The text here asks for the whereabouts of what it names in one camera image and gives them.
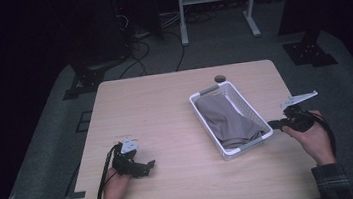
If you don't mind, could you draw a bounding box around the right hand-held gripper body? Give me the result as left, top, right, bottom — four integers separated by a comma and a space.
278, 89, 323, 136

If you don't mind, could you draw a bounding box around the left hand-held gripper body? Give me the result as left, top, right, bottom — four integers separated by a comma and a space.
108, 135, 145, 180

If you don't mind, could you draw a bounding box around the white plastic basket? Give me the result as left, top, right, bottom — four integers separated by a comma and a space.
187, 76, 277, 165

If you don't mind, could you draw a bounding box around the grey cloth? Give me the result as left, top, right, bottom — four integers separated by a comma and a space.
193, 88, 270, 153

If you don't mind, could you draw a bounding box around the person's right hand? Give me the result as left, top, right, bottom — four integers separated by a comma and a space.
280, 107, 338, 170

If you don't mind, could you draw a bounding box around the person's left hand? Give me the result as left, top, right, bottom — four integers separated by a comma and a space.
95, 168, 133, 199

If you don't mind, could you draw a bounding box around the black stand base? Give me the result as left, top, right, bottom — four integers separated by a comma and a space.
59, 56, 131, 101
278, 25, 340, 72

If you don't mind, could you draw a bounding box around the right hand-held gripper cable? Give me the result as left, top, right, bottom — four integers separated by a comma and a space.
309, 109, 339, 162

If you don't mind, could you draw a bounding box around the black floor cable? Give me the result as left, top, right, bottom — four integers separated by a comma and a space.
114, 39, 155, 81
163, 27, 189, 73

